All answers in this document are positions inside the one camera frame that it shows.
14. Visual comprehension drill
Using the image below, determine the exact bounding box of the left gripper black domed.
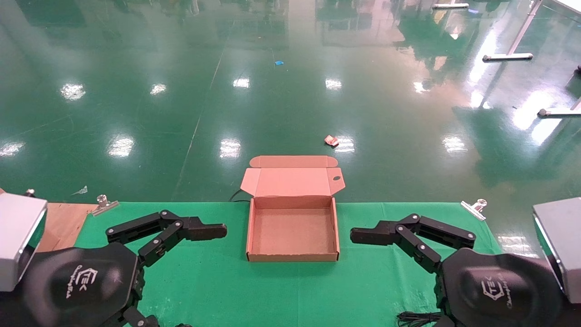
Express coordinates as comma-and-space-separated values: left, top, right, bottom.
18, 209, 228, 327

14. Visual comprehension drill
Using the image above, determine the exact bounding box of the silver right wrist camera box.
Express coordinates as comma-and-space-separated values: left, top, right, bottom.
532, 197, 581, 304

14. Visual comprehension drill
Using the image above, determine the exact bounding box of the right gripper black domed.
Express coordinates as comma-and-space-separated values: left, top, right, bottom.
434, 248, 569, 327

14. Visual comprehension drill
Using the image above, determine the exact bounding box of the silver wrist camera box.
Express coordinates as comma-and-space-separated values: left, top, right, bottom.
532, 197, 581, 304
0, 193, 48, 292

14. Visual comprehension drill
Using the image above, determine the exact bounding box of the open brown cardboard mailer box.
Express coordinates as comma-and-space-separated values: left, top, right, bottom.
240, 155, 346, 263

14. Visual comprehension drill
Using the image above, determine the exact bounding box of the metal binder clip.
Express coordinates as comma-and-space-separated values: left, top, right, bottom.
91, 194, 120, 217
460, 198, 488, 222

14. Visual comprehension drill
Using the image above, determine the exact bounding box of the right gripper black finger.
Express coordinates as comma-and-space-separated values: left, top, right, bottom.
350, 213, 477, 273

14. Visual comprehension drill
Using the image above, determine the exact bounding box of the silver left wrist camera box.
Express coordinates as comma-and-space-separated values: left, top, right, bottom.
0, 193, 48, 292

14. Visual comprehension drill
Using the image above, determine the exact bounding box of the black USB cable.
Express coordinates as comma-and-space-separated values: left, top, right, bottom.
397, 311, 443, 327

